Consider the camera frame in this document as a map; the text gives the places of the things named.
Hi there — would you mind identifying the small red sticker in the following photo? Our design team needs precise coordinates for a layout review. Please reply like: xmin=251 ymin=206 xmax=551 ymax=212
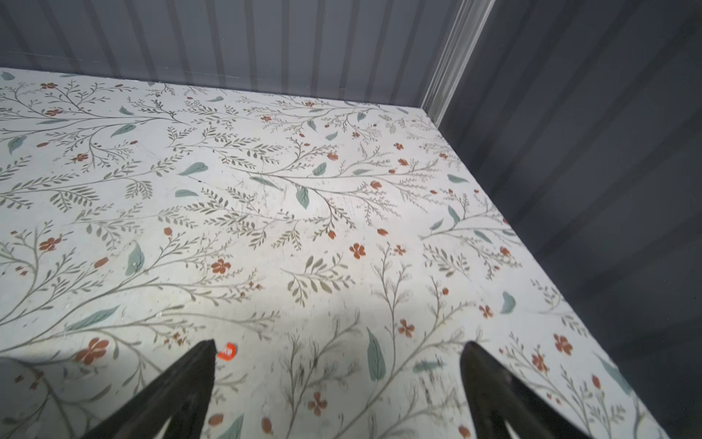
xmin=217 ymin=343 xmax=238 ymax=361

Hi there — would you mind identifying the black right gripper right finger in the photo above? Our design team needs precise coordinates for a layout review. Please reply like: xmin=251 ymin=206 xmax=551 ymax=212
xmin=460 ymin=341 xmax=588 ymax=438

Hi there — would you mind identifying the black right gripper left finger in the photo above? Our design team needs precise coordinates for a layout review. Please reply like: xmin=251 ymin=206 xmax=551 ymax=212
xmin=84 ymin=339 xmax=218 ymax=438

